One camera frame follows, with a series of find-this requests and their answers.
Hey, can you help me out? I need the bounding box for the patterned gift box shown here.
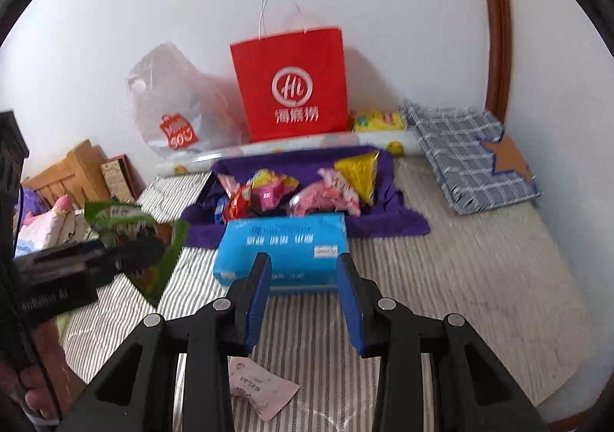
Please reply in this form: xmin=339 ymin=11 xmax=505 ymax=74
xmin=100 ymin=154 xmax=145 ymax=203

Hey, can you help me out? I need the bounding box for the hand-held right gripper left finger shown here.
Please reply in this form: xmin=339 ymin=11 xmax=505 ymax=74
xmin=58 ymin=252 xmax=272 ymax=432

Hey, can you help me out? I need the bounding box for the checkered folded cloth with star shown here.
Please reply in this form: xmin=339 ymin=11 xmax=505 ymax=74
xmin=400 ymin=101 xmax=543 ymax=215

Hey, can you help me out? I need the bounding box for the wooden headboard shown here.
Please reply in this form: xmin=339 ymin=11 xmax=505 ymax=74
xmin=21 ymin=140 xmax=111 ymax=209

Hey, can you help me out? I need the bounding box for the green snack packet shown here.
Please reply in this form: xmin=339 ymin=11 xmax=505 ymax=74
xmin=84 ymin=202 xmax=188 ymax=308

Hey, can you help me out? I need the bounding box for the yellow drink packet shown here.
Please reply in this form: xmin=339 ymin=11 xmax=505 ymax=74
xmin=350 ymin=109 xmax=408 ymax=132

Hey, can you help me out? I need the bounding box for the pink red strip snack packet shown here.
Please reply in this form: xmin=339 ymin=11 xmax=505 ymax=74
xmin=217 ymin=173 xmax=241 ymax=202

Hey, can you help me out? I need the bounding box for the red paper bag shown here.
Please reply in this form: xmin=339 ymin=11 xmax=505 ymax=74
xmin=229 ymin=0 xmax=349 ymax=143

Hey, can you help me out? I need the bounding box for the lemon print paper roll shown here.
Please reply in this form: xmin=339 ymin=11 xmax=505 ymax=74
xmin=154 ymin=129 xmax=423 ymax=176

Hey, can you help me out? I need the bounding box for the pink white plush toy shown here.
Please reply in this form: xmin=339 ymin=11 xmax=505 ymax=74
xmin=14 ymin=194 xmax=92 ymax=260

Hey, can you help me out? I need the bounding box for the purple fabric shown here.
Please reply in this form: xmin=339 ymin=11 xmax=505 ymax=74
xmin=17 ymin=187 xmax=49 ymax=217

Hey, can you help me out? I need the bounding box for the striped quilted mattress pad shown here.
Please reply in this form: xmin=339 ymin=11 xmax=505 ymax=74
xmin=58 ymin=156 xmax=596 ymax=432

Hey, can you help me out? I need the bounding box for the person's left hand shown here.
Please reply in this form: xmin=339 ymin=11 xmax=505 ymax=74
xmin=0 ymin=319 xmax=73 ymax=423

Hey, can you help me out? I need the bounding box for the purple towel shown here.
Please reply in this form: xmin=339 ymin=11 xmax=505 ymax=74
xmin=181 ymin=147 xmax=431 ymax=250

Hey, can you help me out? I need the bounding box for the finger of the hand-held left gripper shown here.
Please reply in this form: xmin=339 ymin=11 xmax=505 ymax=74
xmin=13 ymin=236 xmax=166 ymax=291

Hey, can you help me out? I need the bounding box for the brown wooden door frame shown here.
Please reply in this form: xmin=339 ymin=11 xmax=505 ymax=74
xmin=472 ymin=0 xmax=513 ymax=130

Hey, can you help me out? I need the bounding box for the clear plastic shopping bag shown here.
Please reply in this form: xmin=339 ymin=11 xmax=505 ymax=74
xmin=126 ymin=42 xmax=250 ymax=161

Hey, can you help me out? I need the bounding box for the yellow pink snack packet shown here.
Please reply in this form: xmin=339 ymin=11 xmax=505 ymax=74
xmin=249 ymin=169 xmax=300 ymax=212

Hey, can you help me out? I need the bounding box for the white pink snack wrapper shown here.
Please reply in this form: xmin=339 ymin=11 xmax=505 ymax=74
xmin=319 ymin=167 xmax=361 ymax=217

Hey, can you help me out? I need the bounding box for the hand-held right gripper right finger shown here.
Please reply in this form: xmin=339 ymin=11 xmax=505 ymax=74
xmin=336 ymin=252 xmax=550 ymax=432

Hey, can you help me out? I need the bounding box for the blue tissue pack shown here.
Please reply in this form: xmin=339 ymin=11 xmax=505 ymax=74
xmin=212 ymin=214 xmax=349 ymax=293

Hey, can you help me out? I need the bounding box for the white pink flat wrapper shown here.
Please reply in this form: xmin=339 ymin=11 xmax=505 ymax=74
xmin=228 ymin=356 xmax=299 ymax=418

